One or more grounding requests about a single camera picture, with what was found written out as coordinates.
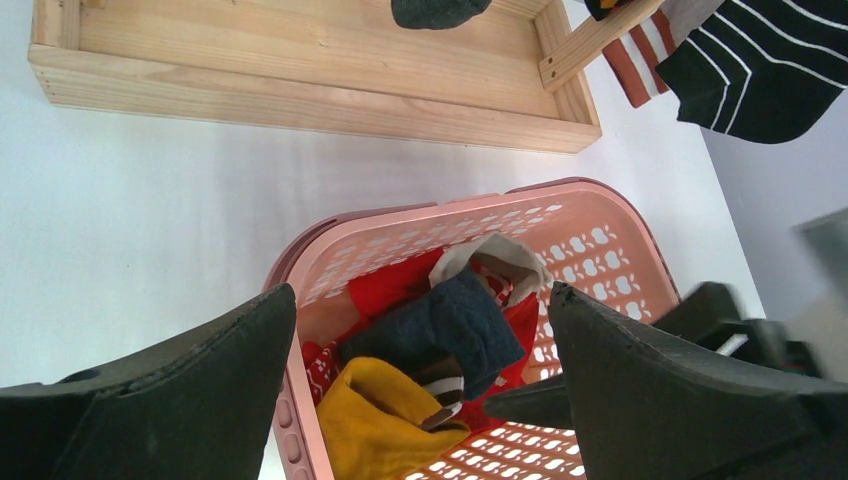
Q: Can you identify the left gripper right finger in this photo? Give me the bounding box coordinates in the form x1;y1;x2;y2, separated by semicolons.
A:
549;283;847;479

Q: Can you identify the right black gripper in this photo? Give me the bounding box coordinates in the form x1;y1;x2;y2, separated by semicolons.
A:
484;282;847;431

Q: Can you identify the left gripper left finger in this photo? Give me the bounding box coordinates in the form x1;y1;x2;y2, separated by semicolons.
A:
1;284;296;479

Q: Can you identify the pink plastic basket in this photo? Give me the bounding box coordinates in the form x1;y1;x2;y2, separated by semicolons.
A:
266;178;679;479

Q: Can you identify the yellow brown striped sock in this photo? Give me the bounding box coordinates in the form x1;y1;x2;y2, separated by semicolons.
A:
316;357;470;479

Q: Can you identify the beige pink sock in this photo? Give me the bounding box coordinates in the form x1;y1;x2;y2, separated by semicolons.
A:
428;233;552;309

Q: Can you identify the dark blue sock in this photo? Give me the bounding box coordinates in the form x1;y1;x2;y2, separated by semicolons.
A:
338;269;526;400

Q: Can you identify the plain red sock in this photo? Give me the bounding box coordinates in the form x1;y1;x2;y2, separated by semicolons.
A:
311;248;539;396

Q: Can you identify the wooden hanger stand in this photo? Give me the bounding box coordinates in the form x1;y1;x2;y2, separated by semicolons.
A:
28;0;658;154

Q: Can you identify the red snowflake sock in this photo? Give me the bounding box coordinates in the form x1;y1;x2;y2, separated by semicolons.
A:
301;341;343;406

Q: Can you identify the black striped narrow sock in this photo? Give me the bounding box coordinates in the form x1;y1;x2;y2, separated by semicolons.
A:
656;1;847;144

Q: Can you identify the grey white sock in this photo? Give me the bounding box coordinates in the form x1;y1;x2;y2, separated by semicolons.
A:
603;0;722;108

